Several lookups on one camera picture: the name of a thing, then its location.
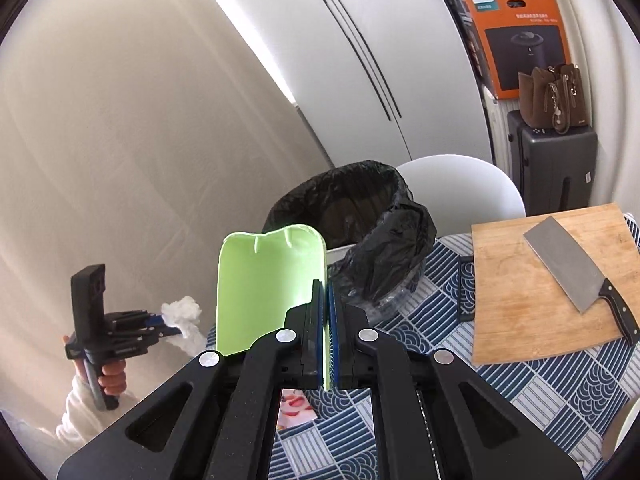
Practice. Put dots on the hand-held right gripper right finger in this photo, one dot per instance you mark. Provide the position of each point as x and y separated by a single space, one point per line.
390 360

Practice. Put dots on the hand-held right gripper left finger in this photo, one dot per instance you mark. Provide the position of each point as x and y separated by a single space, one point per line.
260 360

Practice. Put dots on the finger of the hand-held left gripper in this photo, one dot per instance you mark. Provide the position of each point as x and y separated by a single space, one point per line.
145 341
147 319

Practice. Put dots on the white tissue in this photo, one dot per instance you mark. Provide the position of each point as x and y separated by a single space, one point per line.
182 312

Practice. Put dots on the green plastic tray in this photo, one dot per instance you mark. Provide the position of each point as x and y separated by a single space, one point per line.
265 285

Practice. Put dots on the trash bin with black bag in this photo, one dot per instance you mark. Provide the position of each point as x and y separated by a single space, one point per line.
380 250

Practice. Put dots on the person's left forearm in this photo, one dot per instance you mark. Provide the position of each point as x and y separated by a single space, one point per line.
80 415

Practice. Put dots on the person's left hand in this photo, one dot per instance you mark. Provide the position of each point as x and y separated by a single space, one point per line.
112 380

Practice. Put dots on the colourful snack wrapper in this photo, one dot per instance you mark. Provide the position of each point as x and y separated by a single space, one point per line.
296 407

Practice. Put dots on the small black holder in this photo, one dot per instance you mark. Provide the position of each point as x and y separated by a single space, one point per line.
465 285

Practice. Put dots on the wooden cutting board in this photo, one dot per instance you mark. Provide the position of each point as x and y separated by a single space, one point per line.
515 310

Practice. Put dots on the blue patterned tablecloth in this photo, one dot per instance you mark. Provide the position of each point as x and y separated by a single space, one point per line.
525 400

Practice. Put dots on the beige backdrop cloth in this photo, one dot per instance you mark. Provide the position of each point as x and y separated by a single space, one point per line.
125 160

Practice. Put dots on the white chair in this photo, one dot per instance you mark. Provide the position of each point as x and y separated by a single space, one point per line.
460 185

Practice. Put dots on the beige ceramic cup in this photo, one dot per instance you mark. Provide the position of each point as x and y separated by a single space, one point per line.
617 435

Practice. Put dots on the grey suitcase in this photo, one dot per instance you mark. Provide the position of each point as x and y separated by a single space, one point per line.
550 170

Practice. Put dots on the brown handbag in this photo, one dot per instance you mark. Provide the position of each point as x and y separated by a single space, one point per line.
545 100

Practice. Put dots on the white wardrobe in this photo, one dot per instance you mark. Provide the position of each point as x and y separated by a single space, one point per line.
325 60

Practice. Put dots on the white curtain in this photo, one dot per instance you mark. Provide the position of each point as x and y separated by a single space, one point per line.
610 110

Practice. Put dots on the orange cardboard box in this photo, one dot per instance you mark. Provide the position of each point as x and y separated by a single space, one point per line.
520 15

